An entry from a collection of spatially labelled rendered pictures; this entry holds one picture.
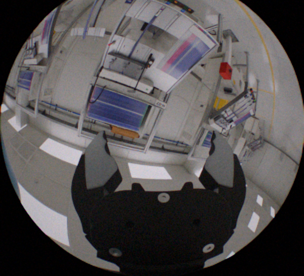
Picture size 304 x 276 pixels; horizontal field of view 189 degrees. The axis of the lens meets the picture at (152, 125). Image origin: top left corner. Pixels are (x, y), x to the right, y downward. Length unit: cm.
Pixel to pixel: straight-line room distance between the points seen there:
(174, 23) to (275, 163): 873
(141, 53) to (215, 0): 115
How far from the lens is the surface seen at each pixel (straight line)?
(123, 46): 85
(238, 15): 149
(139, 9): 79
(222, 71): 116
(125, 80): 90
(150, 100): 97
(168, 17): 79
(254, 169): 862
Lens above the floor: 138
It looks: 10 degrees up
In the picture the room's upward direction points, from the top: 158 degrees counter-clockwise
